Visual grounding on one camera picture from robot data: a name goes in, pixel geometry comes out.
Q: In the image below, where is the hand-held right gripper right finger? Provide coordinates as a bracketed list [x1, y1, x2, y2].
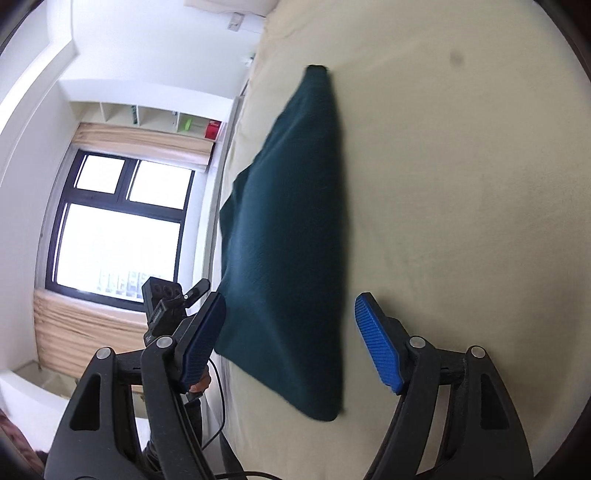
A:
[355, 292, 534, 480]

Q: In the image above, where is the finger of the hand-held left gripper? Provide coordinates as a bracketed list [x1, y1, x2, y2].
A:
[182, 279, 211, 308]

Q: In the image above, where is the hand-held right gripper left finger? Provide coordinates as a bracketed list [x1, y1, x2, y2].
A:
[44, 292, 227, 480]

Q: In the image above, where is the dark green sweater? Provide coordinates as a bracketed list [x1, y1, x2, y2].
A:
[215, 65, 352, 422]

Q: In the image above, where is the person's left hand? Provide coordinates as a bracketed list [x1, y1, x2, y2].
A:
[188, 364, 212, 396]

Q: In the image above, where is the beige pleated curtain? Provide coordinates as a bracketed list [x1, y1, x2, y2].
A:
[32, 288, 153, 384]

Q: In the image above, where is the black framed window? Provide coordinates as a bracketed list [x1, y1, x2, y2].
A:
[44, 148, 195, 310]

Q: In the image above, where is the beige roman blind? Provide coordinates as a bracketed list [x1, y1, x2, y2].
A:
[69, 122, 218, 174]

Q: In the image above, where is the dark patterned cloth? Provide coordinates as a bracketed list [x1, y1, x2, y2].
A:
[0, 406, 47, 467]

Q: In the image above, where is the white cubby shelf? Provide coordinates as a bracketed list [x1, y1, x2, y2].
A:
[69, 99, 232, 139]

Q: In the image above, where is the black cable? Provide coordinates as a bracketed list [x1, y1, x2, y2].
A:
[185, 360, 278, 480]

